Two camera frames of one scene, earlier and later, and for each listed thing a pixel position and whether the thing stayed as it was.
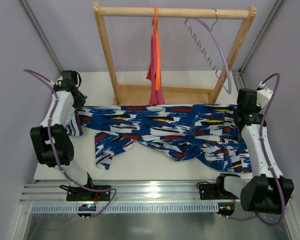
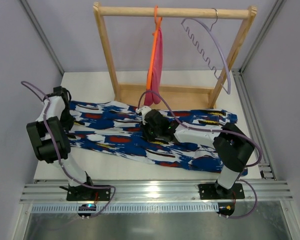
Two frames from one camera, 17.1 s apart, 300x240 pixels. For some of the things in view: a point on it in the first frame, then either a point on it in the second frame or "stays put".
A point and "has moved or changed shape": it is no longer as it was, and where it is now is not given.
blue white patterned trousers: [207, 131] has moved or changed shape
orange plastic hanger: [158, 57] → [158, 22]
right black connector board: [226, 208] stays put
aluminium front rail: [123, 191] stays put
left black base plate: [81, 193] stays put
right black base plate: [209, 191] stays put
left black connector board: [86, 207] stays put
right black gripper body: [239, 119] → [148, 126]
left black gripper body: [80, 101] → [65, 116]
